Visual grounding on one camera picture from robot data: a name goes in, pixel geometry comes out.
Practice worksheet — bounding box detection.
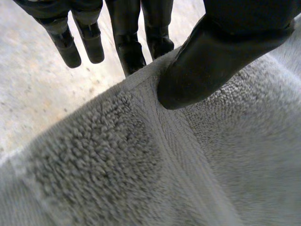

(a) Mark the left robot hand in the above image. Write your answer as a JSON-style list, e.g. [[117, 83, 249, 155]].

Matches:
[[13, 0, 301, 111]]

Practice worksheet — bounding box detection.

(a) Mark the grey towel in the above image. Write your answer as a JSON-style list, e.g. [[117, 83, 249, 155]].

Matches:
[[0, 20, 301, 226]]

